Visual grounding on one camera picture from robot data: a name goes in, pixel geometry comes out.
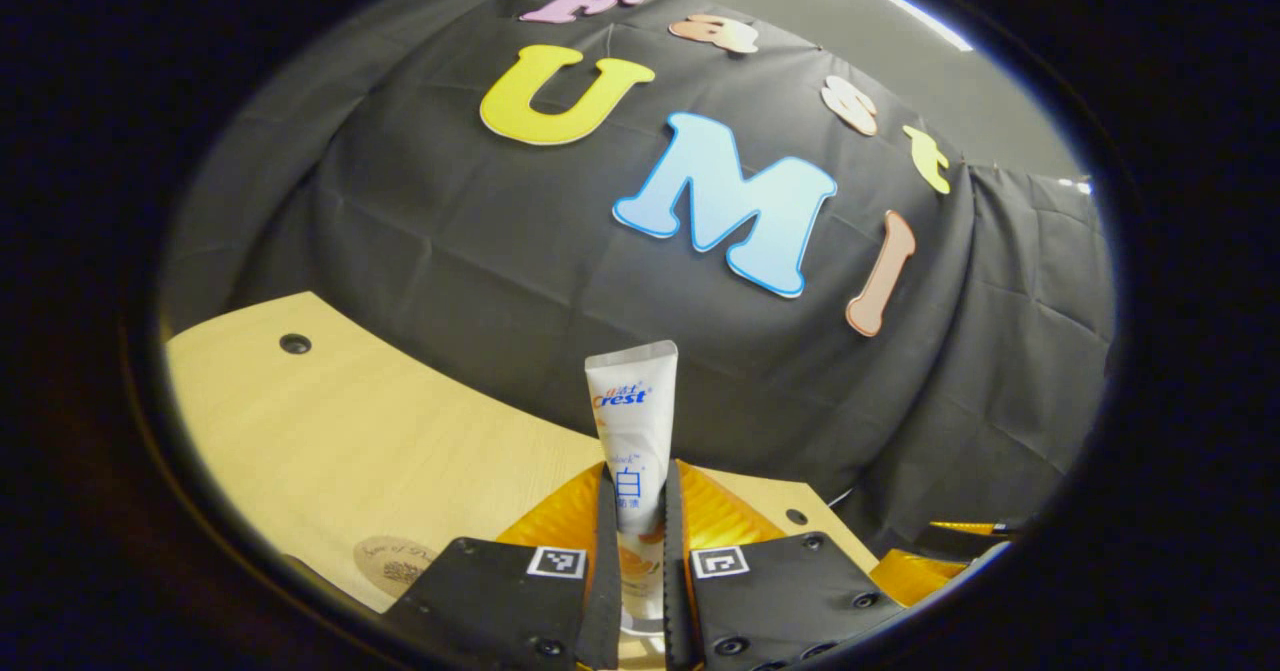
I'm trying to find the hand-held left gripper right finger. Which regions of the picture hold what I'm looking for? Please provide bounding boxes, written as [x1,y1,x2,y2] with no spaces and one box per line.
[662,459,906,671]

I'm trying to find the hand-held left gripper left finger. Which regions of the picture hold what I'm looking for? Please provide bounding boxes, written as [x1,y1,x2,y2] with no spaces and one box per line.
[385,461,623,671]

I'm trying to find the round cork coaster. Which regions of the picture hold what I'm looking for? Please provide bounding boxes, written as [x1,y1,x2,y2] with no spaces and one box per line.
[353,535,441,597]

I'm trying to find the white toothpaste tube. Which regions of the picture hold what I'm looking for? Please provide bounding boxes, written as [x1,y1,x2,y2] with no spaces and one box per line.
[584,340,679,637]

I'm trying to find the light wooden desktop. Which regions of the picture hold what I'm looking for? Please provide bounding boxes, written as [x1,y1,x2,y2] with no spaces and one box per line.
[163,291,881,671]

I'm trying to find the black backdrop cloth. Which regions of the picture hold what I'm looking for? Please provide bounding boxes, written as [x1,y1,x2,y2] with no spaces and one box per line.
[158,0,1119,552]

